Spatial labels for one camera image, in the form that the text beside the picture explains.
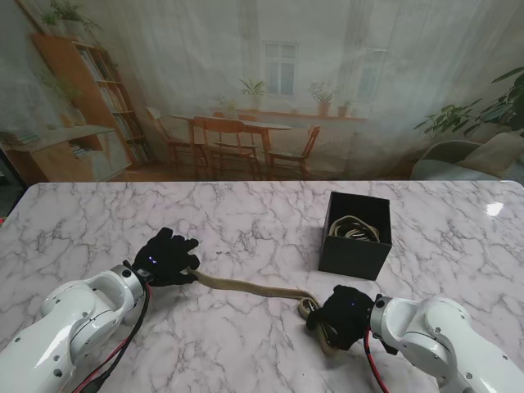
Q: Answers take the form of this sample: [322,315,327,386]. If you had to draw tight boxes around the black panel beside backdrop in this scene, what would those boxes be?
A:
[0,145,29,226]

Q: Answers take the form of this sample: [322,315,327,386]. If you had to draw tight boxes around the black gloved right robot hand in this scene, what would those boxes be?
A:
[305,285,376,352]

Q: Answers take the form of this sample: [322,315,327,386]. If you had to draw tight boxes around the red black left arm cables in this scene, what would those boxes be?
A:
[69,284,153,393]

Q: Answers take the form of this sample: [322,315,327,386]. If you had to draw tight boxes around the red black arm cables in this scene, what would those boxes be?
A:
[364,329,392,393]
[69,284,153,393]

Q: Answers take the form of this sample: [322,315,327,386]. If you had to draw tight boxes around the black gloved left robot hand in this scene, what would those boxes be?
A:
[133,227,201,288]

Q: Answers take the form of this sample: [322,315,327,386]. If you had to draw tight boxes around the dark brown woven belt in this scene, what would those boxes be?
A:
[341,224,369,241]

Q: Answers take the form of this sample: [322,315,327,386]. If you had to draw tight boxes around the red black right arm cables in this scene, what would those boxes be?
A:
[364,329,392,393]

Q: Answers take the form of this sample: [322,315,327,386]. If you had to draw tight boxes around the black belt storage box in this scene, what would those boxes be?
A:
[318,190,393,282]

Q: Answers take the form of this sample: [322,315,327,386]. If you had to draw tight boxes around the beige woven belt double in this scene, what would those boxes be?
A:
[328,215,382,243]
[187,268,343,356]

